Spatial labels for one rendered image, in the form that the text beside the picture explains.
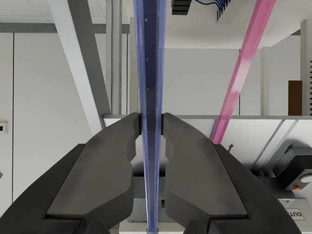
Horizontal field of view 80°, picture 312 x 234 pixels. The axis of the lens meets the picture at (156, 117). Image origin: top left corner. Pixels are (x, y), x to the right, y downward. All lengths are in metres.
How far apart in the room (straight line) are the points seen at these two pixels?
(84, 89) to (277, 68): 2.30
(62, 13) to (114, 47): 0.38
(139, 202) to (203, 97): 1.76
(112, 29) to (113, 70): 0.12
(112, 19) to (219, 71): 1.67
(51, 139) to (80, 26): 2.08
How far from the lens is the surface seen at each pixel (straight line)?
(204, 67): 2.13
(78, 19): 0.24
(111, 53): 0.59
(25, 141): 2.43
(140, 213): 0.46
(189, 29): 0.87
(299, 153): 0.43
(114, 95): 0.56
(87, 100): 0.27
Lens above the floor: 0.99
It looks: level
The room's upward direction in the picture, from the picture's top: 180 degrees counter-clockwise
